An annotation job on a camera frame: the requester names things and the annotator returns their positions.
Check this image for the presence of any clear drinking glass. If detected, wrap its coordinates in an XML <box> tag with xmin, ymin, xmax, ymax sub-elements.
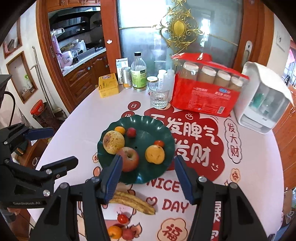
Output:
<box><xmin>149</xmin><ymin>88</ymin><xmax>169</xmax><ymax>109</ymax></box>

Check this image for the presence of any silver can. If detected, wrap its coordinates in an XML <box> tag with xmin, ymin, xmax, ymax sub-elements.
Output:
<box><xmin>121</xmin><ymin>67</ymin><xmax>132</xmax><ymax>89</ymax></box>

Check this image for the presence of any cherry tomato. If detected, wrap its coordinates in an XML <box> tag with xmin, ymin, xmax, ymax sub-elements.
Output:
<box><xmin>117</xmin><ymin>214</ymin><xmax>130</xmax><ymax>225</ymax></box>

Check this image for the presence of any black cable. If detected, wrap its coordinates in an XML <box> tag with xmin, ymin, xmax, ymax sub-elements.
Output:
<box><xmin>3</xmin><ymin>90</ymin><xmax>17</xmax><ymax>127</ymax></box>

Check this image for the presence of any person's left hand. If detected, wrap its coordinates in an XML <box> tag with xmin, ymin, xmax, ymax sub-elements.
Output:
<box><xmin>7</xmin><ymin>208</ymin><xmax>21</xmax><ymax>215</ymax></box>

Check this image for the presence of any red lychee fruit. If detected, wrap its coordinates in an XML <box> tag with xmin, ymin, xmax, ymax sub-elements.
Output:
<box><xmin>126</xmin><ymin>128</ymin><xmax>137</xmax><ymax>138</ymax></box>
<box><xmin>122</xmin><ymin>228</ymin><xmax>135</xmax><ymax>240</ymax></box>

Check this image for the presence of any small orange mandarin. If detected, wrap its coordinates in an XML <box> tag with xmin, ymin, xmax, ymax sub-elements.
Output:
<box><xmin>114</xmin><ymin>126</ymin><xmax>126</xmax><ymax>135</ymax></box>

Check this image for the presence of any white countertop appliance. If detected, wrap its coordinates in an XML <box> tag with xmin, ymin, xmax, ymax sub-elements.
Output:
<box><xmin>234</xmin><ymin>62</ymin><xmax>295</xmax><ymax>135</ymax></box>

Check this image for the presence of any red bucket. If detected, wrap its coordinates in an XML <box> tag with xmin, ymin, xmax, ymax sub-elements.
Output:
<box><xmin>30</xmin><ymin>99</ymin><xmax>45</xmax><ymax>116</ymax></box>

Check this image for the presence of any yellow box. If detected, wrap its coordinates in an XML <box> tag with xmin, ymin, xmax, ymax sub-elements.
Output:
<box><xmin>98</xmin><ymin>73</ymin><xmax>119</xmax><ymax>98</ymax></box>

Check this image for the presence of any yellow orange on plate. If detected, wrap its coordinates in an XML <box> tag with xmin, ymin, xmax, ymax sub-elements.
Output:
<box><xmin>145</xmin><ymin>145</ymin><xmax>165</xmax><ymax>165</ymax></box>

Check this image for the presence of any red tomato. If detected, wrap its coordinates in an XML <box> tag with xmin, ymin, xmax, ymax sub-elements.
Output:
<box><xmin>154</xmin><ymin>140</ymin><xmax>165</xmax><ymax>148</ymax></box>

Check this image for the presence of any white carton box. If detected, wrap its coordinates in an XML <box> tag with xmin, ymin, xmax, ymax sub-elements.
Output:
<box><xmin>115</xmin><ymin>58</ymin><xmax>129</xmax><ymax>85</ymax></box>

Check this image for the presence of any small glass jar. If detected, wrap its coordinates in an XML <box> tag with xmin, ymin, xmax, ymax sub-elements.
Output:
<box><xmin>147</xmin><ymin>76</ymin><xmax>159</xmax><ymax>90</ymax></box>

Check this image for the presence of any red apple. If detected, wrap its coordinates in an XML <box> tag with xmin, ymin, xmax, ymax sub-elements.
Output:
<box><xmin>117</xmin><ymin>147</ymin><xmax>139</xmax><ymax>172</ymax></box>

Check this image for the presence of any overripe brown banana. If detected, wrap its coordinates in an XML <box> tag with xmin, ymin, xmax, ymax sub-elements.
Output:
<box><xmin>109</xmin><ymin>191</ymin><xmax>156</xmax><ymax>215</ymax></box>

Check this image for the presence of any red paper cup package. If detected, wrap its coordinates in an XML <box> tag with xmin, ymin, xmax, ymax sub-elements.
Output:
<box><xmin>171</xmin><ymin>53</ymin><xmax>249</xmax><ymax>118</ymax></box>

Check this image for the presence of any orange mandarin on table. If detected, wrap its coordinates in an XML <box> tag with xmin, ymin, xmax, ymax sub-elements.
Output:
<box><xmin>107</xmin><ymin>225</ymin><xmax>122</xmax><ymax>240</ymax></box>

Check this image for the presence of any green label glass bottle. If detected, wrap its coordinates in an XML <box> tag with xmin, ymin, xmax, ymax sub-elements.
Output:
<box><xmin>131</xmin><ymin>52</ymin><xmax>147</xmax><ymax>91</ymax></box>

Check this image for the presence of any green scalloped plate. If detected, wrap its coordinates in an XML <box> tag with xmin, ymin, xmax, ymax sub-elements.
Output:
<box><xmin>97</xmin><ymin>115</ymin><xmax>175</xmax><ymax>184</ymax></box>

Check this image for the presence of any speckled yellow pear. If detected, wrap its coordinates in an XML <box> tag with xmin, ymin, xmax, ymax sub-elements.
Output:
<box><xmin>103</xmin><ymin>131</ymin><xmax>125</xmax><ymax>155</ymax></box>

